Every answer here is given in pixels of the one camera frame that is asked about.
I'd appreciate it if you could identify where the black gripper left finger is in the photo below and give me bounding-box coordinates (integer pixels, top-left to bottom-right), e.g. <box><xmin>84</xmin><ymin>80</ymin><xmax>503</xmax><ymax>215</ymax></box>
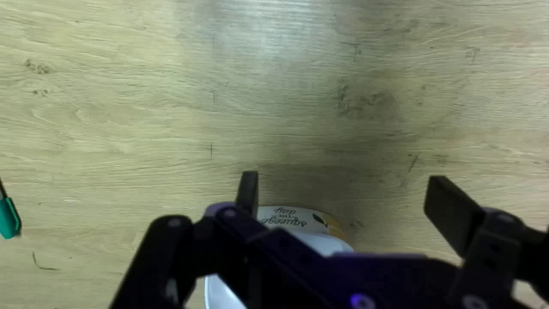
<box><xmin>108</xmin><ymin>171</ymin><xmax>271</xmax><ymax>309</ymax></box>

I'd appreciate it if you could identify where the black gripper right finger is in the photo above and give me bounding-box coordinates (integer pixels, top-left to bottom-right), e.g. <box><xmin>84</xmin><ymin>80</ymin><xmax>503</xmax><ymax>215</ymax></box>
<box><xmin>422</xmin><ymin>174</ymin><xmax>549</xmax><ymax>309</ymax></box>

